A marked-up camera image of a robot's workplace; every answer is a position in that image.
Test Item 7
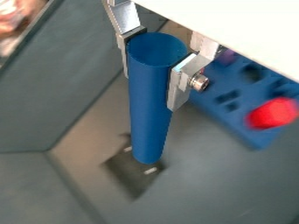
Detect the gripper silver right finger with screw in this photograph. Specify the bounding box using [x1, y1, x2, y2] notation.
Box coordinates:
[167, 31, 220, 111]

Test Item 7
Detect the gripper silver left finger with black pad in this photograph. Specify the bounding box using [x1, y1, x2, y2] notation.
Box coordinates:
[101, 0, 147, 77]

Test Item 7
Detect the blue cylinder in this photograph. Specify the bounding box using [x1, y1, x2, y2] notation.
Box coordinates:
[125, 32, 187, 165]

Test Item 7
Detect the blue peg hole block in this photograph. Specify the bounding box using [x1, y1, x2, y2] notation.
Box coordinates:
[189, 54, 299, 150]

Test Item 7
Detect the red hexagonal peg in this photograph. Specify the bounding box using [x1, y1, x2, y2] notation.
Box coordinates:
[246, 97, 299, 130]

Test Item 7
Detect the black curved cradle stand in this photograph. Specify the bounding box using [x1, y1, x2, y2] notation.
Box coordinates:
[101, 132, 167, 200]

